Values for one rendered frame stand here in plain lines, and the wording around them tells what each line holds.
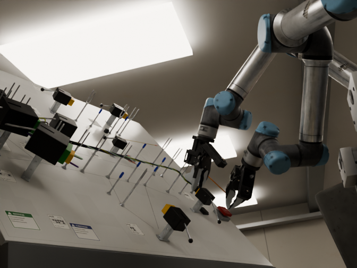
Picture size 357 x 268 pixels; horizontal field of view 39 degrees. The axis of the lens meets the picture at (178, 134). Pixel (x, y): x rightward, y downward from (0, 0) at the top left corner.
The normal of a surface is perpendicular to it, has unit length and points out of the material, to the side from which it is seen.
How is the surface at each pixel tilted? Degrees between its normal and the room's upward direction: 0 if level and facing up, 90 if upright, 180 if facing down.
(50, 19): 180
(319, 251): 90
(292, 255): 90
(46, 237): 54
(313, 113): 122
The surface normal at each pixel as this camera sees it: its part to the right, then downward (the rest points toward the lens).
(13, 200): 0.56, -0.80
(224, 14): 0.11, 0.91
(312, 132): -0.22, 0.21
